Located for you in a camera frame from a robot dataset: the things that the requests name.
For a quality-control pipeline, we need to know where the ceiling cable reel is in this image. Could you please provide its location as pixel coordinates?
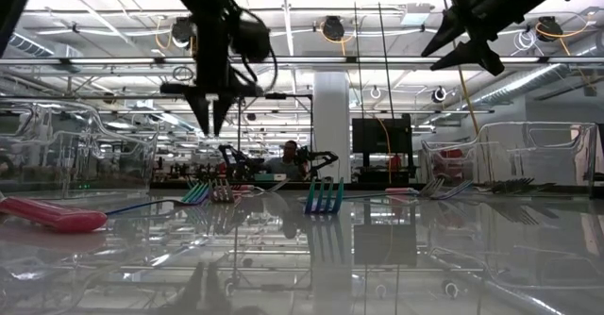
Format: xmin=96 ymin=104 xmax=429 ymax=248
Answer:
xmin=536 ymin=15 xmax=563 ymax=42
xmin=170 ymin=16 xmax=195 ymax=48
xmin=322 ymin=15 xmax=346 ymax=42

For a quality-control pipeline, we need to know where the thin black cable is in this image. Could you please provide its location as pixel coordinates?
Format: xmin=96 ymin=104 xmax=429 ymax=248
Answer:
xmin=352 ymin=0 xmax=365 ymax=121

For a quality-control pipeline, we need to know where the clear plastic bin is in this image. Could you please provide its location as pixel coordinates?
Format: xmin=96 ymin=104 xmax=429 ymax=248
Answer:
xmin=0 ymin=96 xmax=160 ymax=202
xmin=418 ymin=120 xmax=599 ymax=197

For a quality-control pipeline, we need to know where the person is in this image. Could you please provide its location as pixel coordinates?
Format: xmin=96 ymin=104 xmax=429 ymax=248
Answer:
xmin=262 ymin=139 xmax=306 ymax=180

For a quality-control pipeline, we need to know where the ceiling light strip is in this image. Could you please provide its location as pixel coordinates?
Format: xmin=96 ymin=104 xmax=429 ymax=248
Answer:
xmin=0 ymin=55 xmax=604 ymax=67

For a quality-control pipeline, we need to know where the white pillar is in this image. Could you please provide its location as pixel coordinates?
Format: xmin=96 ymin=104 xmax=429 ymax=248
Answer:
xmin=312 ymin=71 xmax=353 ymax=184

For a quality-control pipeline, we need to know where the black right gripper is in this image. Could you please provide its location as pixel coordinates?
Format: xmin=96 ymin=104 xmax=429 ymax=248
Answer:
xmin=420 ymin=0 xmax=526 ymax=78

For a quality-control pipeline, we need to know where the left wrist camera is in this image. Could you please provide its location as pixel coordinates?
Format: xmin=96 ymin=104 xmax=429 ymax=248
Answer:
xmin=230 ymin=20 xmax=274 ymax=64

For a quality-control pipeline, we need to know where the orange cable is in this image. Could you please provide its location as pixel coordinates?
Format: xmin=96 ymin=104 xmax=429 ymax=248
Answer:
xmin=376 ymin=116 xmax=394 ymax=184

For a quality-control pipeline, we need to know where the black monitor on stand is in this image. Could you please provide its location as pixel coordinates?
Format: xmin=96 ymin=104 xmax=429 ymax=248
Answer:
xmin=351 ymin=116 xmax=419 ymax=185

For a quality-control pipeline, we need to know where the black fork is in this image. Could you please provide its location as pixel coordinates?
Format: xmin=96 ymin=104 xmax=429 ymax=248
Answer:
xmin=499 ymin=180 xmax=561 ymax=196
xmin=488 ymin=177 xmax=537 ymax=196

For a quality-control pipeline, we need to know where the black gantry frame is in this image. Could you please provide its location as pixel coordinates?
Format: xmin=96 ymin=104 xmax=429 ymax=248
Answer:
xmin=237 ymin=91 xmax=315 ymax=184

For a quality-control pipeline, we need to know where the red object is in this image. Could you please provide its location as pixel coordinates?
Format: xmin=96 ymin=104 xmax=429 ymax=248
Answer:
xmin=433 ymin=148 xmax=466 ymax=171

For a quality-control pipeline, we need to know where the silver spiral duct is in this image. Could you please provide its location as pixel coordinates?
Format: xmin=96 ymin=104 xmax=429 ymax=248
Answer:
xmin=464 ymin=36 xmax=604 ymax=111

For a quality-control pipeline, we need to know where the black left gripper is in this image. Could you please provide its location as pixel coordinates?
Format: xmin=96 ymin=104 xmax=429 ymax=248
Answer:
xmin=159 ymin=63 xmax=265 ymax=138

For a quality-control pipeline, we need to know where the yellow cable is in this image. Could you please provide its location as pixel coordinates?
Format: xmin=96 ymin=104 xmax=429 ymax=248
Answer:
xmin=437 ymin=0 xmax=483 ymax=140

